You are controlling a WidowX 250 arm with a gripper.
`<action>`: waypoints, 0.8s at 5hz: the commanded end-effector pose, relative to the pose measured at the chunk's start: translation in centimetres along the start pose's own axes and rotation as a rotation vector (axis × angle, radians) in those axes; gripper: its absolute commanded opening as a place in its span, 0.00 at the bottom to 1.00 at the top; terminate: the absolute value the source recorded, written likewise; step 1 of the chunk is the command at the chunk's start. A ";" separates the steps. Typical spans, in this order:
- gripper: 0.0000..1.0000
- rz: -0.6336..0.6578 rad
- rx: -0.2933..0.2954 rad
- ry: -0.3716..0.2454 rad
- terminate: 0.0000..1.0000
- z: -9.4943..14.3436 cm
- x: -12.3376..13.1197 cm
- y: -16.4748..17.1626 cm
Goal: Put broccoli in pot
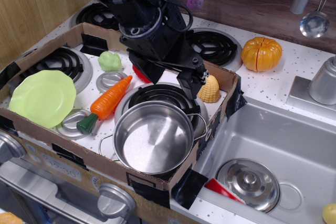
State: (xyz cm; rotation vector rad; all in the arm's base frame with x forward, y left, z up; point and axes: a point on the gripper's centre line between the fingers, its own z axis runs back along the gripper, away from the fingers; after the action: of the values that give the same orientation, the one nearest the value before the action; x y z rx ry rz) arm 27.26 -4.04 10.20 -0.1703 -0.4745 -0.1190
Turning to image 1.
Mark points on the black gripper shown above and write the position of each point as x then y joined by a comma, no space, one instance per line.
156,39

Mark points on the front left black burner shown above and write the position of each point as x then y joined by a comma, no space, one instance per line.
71,62

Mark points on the silver left panel knob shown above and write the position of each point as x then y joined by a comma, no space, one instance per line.
10,148

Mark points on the hanging steel ladle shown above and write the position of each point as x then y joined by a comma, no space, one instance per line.
315,24

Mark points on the yellow toy potato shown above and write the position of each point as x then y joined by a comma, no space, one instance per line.
328,213

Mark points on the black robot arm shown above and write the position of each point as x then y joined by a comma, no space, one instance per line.
154,32

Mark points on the front right black burner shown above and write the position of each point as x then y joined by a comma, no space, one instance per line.
170,93

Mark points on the orange toy at corner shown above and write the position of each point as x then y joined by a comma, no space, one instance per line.
9,218

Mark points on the orange toy carrot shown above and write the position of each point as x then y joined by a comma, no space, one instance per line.
104,105

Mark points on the silver stove knob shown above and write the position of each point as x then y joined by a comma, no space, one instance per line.
68,127
108,79

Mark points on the red toy pepper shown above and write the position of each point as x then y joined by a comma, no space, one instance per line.
216,186

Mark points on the brown cardboard fence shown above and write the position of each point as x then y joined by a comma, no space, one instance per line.
228,82

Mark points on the silver front panel knob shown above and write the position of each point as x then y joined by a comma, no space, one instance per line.
114,202

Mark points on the grey sink basin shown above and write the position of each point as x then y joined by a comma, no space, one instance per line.
300,152

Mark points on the steel pot lid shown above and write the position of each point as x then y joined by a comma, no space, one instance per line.
252,182

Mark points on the back left black burner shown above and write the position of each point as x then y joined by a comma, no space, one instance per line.
95,14

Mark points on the silver panel knob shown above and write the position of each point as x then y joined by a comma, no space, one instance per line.
10,148
114,202

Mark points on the back right black burner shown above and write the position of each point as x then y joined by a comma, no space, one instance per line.
216,47

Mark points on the red toy strawberry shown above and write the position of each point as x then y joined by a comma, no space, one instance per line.
140,75

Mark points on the grey toy faucet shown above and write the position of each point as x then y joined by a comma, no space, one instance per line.
316,95

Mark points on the orange toy pumpkin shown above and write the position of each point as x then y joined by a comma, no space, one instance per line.
261,54

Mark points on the lower silver stove knob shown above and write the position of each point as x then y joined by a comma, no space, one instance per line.
68,127

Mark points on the upper silver stove knob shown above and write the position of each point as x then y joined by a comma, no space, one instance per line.
108,79

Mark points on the stainless steel pot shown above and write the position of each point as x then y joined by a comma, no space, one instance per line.
153,137

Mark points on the yellow toy corn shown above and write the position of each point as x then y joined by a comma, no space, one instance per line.
210,92

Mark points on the black burner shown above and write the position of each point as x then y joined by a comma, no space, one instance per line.
216,47
170,93
71,62
95,14

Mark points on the light green plastic plate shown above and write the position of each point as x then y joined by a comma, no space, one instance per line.
44,98

